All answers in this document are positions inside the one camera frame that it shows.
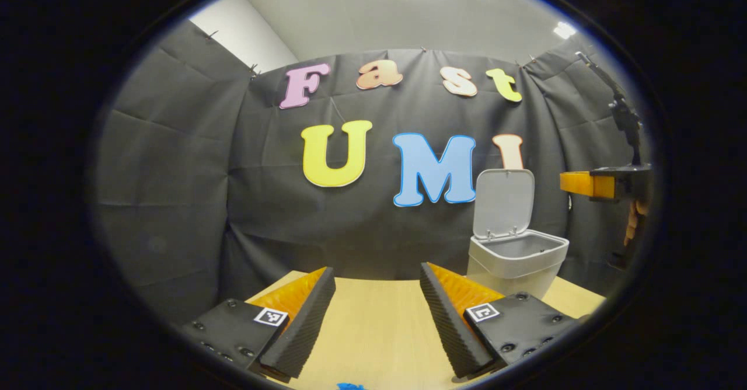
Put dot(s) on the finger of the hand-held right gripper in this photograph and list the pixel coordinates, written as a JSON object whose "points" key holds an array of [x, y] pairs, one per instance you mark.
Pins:
{"points": [[586, 184]]}

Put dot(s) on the wooden desktop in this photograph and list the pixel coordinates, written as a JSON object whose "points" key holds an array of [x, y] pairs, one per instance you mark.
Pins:
{"points": [[379, 331]]}

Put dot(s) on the small ceiling light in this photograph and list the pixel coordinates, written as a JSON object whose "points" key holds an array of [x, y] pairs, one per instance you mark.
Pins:
{"points": [[565, 30]]}

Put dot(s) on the blue paper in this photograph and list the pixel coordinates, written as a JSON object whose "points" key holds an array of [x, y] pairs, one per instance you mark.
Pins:
{"points": [[350, 386]]}

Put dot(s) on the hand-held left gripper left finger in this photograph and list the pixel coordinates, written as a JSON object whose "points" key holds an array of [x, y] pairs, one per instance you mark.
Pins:
{"points": [[306, 326]]}

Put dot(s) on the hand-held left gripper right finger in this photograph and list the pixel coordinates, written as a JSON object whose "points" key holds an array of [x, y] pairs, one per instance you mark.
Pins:
{"points": [[446, 320]]}

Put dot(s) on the black backdrop cloth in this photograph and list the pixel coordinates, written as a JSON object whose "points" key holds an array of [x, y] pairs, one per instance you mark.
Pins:
{"points": [[175, 174]]}

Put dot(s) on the grey desktop garbage bin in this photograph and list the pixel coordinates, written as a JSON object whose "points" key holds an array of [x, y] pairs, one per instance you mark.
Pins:
{"points": [[513, 267]]}

